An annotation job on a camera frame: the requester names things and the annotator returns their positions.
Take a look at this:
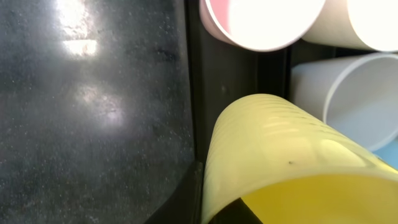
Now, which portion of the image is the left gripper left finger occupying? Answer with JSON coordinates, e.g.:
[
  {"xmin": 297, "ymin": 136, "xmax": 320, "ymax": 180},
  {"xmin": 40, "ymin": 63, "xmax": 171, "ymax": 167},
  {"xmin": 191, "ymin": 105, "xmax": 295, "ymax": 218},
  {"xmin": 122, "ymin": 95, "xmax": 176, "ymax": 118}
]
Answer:
[{"xmin": 146, "ymin": 161, "xmax": 205, "ymax": 224}]

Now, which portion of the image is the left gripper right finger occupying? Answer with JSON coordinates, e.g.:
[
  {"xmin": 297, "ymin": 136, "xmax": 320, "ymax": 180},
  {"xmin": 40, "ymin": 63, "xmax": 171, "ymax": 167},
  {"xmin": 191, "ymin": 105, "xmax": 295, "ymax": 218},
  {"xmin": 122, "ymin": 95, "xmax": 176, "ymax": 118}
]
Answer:
[{"xmin": 208, "ymin": 197, "xmax": 264, "ymax": 224}]

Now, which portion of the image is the yellow cup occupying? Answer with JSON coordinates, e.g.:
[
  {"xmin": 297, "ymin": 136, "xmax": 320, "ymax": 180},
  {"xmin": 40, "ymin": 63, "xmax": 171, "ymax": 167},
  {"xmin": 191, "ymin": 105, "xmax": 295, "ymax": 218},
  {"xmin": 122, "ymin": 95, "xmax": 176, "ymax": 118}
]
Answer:
[{"xmin": 200, "ymin": 93, "xmax": 398, "ymax": 224}]

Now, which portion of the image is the pink cup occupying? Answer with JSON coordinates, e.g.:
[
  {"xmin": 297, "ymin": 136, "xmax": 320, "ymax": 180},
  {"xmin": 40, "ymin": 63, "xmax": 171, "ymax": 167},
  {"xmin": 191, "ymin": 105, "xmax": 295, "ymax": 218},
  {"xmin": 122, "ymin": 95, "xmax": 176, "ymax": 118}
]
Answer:
[{"xmin": 198, "ymin": 0, "xmax": 326, "ymax": 53}]

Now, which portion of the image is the black tray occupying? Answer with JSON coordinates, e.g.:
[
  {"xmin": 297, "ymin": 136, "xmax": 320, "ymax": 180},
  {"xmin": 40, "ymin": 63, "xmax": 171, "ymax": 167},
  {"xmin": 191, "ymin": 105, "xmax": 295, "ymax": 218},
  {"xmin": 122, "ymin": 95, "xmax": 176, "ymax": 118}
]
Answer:
[{"xmin": 183, "ymin": 0, "xmax": 398, "ymax": 166}]

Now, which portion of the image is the grey cup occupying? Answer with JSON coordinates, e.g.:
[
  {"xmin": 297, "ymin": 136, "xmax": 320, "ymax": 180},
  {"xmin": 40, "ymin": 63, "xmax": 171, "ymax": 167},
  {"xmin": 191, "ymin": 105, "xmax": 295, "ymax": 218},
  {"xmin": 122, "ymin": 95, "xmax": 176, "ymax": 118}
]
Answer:
[{"xmin": 290, "ymin": 52, "xmax": 398, "ymax": 153}]

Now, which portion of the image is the white cup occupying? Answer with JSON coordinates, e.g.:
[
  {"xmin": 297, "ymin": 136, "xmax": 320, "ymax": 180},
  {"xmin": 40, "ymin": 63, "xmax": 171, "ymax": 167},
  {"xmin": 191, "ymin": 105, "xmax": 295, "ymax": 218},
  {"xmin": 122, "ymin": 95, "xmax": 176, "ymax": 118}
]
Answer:
[{"xmin": 300, "ymin": 0, "xmax": 398, "ymax": 53}]

